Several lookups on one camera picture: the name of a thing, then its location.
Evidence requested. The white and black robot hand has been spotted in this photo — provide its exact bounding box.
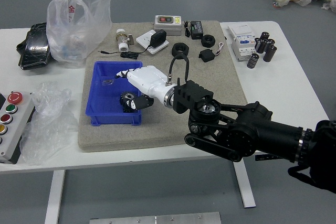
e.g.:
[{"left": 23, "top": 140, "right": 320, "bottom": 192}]
[{"left": 114, "top": 65, "right": 175, "bottom": 113}]

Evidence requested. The black steel gear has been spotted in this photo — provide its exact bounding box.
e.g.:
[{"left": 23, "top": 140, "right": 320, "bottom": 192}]
[{"left": 119, "top": 91, "right": 138, "bottom": 114}]

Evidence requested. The big black hex nut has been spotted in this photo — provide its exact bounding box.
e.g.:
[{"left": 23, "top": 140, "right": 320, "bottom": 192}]
[{"left": 171, "top": 42, "right": 190, "bottom": 57}]

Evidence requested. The small black relay box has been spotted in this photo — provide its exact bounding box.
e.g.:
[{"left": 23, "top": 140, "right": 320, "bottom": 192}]
[{"left": 198, "top": 48, "right": 215, "bottom": 63}]

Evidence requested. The small black round nut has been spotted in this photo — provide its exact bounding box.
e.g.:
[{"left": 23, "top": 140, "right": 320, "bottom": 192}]
[{"left": 201, "top": 34, "right": 216, "bottom": 48}]

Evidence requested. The grey push-button control box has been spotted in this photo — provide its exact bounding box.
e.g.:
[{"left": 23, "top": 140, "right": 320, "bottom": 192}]
[{"left": 0, "top": 91, "right": 36, "bottom": 164}]

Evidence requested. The black power adapter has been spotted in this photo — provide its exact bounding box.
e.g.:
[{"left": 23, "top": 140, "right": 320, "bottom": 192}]
[{"left": 149, "top": 29, "right": 167, "bottom": 48}]

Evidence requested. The brass valve with white ends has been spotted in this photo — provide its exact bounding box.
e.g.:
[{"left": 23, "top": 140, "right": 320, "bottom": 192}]
[{"left": 114, "top": 29, "right": 135, "bottom": 52}]

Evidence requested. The blue plastic bin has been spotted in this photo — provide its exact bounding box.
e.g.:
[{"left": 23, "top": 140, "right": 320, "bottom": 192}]
[{"left": 86, "top": 61, "right": 144, "bottom": 126}]

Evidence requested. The grey-brown foam mat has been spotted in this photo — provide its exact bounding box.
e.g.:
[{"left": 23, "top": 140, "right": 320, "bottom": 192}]
[{"left": 77, "top": 20, "right": 249, "bottom": 153}]

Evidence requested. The black power module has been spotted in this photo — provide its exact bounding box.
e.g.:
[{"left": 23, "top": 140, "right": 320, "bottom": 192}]
[{"left": 190, "top": 20, "right": 205, "bottom": 40}]

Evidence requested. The white translucent plastic bag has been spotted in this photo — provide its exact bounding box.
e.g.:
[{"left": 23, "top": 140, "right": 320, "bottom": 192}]
[{"left": 46, "top": 0, "right": 113, "bottom": 69}]

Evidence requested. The white circuit breaker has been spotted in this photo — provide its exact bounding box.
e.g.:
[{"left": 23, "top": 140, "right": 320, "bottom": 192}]
[{"left": 227, "top": 24, "right": 257, "bottom": 62}]

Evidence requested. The clear crumpled plastic wrap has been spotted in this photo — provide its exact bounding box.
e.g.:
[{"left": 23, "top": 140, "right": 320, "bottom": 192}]
[{"left": 19, "top": 81, "right": 79, "bottom": 166}]

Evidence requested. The black glossy package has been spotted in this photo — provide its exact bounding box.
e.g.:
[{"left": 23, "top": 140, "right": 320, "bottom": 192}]
[{"left": 16, "top": 23, "right": 51, "bottom": 70}]

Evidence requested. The large black cylindrical capacitor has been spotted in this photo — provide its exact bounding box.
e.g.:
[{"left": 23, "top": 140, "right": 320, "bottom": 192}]
[{"left": 263, "top": 45, "right": 278, "bottom": 62}]

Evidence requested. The grey metal plate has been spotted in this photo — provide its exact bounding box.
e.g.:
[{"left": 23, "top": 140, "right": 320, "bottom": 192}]
[{"left": 89, "top": 211, "right": 222, "bottom": 224}]

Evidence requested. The black table control panel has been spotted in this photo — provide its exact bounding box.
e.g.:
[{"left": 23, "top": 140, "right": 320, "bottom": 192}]
[{"left": 254, "top": 154, "right": 278, "bottom": 161}]

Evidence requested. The white table leg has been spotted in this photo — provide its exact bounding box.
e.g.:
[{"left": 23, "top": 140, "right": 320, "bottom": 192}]
[
  {"left": 233, "top": 159, "right": 257, "bottom": 208},
  {"left": 44, "top": 170, "right": 66, "bottom": 224}
]

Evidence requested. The black adapter cord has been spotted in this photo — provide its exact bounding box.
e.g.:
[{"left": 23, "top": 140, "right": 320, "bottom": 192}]
[{"left": 98, "top": 46, "right": 152, "bottom": 60}]

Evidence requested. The grey switch box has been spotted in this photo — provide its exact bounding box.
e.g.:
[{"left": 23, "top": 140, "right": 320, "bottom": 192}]
[{"left": 153, "top": 15, "right": 183, "bottom": 37}]

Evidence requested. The black module cable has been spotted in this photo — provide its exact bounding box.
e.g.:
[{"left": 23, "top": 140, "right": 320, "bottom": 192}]
[{"left": 183, "top": 20, "right": 192, "bottom": 38}]

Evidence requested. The red and white wire pigtail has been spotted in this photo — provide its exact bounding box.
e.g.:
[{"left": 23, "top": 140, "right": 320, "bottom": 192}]
[{"left": 214, "top": 40, "right": 226, "bottom": 56}]

